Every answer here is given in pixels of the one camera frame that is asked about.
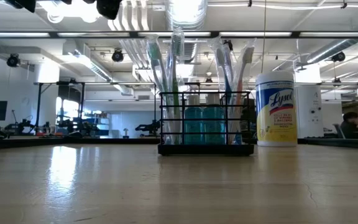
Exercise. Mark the blue toothbrush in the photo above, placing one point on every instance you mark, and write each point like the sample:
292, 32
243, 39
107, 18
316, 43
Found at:
168, 67
221, 57

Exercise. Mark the black background robot arm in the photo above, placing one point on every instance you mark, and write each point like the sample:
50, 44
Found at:
149, 127

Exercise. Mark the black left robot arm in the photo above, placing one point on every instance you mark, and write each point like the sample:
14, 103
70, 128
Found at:
23, 3

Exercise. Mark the Lysol wipes canister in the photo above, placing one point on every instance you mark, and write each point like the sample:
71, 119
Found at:
275, 124

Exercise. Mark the white round column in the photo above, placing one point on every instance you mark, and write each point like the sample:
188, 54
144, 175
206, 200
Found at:
309, 109

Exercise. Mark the person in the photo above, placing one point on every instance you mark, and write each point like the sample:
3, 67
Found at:
350, 124

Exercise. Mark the black ceiling camera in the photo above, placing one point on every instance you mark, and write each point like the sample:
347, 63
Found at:
338, 57
117, 56
13, 60

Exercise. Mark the black background frame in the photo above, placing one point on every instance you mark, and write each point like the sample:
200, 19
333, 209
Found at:
38, 105

